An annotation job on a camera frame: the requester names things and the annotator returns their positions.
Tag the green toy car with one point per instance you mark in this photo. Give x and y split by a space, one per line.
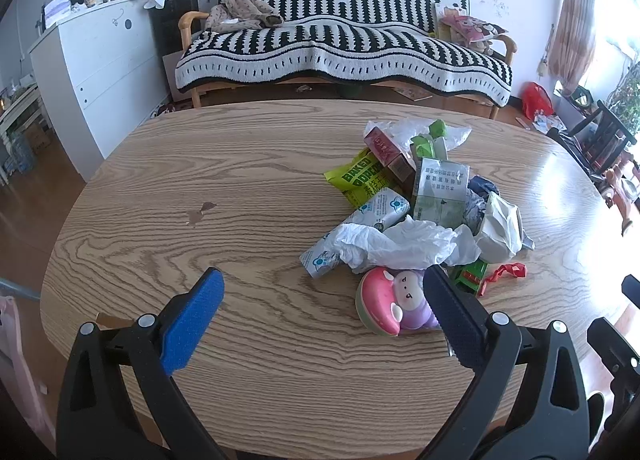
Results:
470 277

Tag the white cabinet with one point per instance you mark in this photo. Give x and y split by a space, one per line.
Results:
100 76

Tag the white tissue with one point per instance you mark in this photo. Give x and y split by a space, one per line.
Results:
420 244

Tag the yellow popcorn snack bag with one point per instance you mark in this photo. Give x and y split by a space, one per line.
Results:
361 178

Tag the grey green medicine box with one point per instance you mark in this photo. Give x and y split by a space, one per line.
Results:
439 192

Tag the blue paper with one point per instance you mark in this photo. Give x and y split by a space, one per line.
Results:
477 196

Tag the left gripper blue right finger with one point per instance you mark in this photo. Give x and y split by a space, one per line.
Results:
459 314

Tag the clear plastic bag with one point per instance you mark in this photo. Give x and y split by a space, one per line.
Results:
402 131

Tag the red bag on floor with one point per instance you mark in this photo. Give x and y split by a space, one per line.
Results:
535 101

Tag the black wooden chair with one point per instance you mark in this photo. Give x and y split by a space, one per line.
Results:
596 142

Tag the beige clothes on sofa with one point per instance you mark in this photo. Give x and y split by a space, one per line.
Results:
233 15

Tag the silver blister pill pack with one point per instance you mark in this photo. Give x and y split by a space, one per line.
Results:
353 238

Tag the red plastic scrap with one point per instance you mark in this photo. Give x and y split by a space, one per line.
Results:
514 270

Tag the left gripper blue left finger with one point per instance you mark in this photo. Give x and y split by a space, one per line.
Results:
185 319

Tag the black speaker beside sofa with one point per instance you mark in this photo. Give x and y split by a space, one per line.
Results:
167 37

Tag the white green carton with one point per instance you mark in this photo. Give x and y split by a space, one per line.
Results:
501 234

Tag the pink cushion on sofa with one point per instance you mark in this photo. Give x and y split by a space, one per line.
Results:
455 25

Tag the striped black white sofa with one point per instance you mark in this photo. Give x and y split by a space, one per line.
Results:
354 42

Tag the red cigarette box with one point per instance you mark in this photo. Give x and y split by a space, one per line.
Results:
390 156

